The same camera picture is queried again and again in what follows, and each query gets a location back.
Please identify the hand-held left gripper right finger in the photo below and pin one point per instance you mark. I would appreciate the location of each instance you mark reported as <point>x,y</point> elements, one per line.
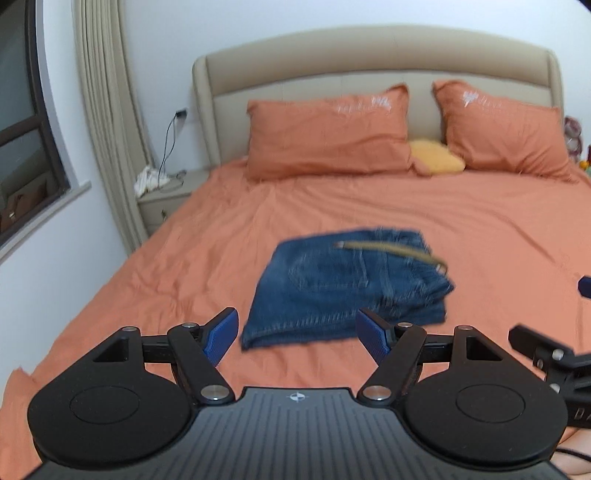
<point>373,336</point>

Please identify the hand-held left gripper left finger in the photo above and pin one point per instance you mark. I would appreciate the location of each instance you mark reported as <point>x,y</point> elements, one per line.
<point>222,336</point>

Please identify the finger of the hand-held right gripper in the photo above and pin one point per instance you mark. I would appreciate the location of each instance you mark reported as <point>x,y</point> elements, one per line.
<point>585,286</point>
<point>538,344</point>

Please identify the blue denim pants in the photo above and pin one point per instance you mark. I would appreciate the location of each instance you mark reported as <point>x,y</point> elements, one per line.
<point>332,286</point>

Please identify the person's right forearm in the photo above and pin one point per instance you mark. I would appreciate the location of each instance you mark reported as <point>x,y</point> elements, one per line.
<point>577,454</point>

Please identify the orange bed cover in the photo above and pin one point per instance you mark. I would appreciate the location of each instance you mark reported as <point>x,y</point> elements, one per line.
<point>184,267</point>

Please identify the tan belt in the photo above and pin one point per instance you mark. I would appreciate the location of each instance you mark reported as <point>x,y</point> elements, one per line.
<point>392,248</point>

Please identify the orange fruit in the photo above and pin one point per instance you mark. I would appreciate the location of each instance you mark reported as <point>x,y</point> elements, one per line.
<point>584,164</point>

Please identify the beige nightstand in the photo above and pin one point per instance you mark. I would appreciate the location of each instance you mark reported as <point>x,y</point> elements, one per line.
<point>161,207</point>

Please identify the white crumpled cloth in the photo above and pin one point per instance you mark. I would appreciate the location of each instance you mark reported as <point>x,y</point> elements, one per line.
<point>147,181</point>

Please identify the orange pillow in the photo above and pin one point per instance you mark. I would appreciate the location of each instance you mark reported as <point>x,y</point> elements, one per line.
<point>503,129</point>
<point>323,138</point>

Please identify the yellow cushion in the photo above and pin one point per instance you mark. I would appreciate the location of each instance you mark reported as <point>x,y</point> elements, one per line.
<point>436,157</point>

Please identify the beige curtain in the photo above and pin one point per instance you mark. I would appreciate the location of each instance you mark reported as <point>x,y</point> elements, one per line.
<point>111,115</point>

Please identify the beige padded headboard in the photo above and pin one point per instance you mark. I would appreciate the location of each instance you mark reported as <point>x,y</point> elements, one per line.
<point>369,60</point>

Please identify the dark framed window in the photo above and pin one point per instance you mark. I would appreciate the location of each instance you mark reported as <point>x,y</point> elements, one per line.
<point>23,138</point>

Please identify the black wall charger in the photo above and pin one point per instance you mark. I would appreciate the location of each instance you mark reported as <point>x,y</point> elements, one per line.
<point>182,113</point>

